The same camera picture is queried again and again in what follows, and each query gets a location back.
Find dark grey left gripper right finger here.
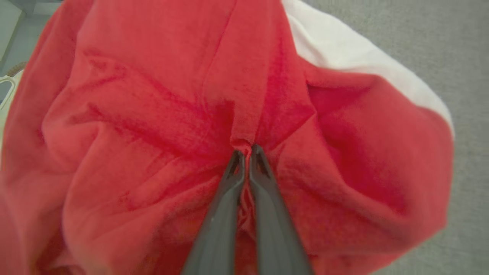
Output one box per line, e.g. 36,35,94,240
248,144,314,275

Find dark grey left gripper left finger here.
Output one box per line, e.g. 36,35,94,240
181,149,246,275

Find red shorts with white band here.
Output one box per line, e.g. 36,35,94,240
0,0,456,275

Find white laundry basket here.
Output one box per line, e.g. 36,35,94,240
0,63,25,115

